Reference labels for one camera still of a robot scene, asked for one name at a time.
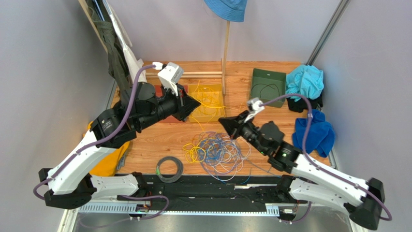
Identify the black cloth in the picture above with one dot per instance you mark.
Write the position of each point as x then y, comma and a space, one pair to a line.
300, 105

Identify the corner aluminium profile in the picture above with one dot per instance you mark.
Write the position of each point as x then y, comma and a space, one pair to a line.
332, 23

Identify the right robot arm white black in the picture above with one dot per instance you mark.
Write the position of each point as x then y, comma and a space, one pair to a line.
306, 179

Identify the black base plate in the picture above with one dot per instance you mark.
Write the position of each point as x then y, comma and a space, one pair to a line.
202, 192

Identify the wooden clothes rack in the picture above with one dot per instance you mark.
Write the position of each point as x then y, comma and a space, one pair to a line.
87, 12

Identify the olive green garment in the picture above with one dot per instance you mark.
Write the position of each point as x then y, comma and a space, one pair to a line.
118, 67

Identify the blue bucket hat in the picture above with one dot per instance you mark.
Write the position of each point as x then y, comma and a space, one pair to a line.
229, 10

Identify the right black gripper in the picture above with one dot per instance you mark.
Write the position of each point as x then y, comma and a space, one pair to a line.
240, 125

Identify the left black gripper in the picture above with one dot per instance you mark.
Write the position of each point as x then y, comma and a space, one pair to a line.
187, 104

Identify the turquoise cloth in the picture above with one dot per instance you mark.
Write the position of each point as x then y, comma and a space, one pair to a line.
305, 80

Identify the royal blue towel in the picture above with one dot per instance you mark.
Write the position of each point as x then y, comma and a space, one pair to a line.
321, 135

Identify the red plastic bin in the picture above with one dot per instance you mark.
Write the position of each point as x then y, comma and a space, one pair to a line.
159, 93

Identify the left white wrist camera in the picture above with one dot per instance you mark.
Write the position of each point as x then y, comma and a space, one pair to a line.
169, 74

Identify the wooden hat stand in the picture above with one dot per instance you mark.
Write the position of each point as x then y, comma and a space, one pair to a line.
202, 53

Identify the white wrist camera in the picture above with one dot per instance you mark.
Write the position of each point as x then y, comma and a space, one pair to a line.
254, 106
169, 74

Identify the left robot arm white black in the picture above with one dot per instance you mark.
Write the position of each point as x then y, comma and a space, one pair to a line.
72, 185

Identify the yellow orange cloth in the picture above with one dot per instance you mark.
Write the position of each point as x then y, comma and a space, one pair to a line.
112, 163

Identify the green plastic bin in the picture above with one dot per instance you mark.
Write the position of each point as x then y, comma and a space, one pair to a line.
267, 85

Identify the aluminium rail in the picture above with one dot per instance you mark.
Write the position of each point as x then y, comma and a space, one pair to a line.
131, 207

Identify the yellow plastic bin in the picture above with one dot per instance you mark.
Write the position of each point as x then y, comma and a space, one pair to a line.
212, 103

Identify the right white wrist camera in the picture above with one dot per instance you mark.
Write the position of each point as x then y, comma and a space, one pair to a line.
254, 106

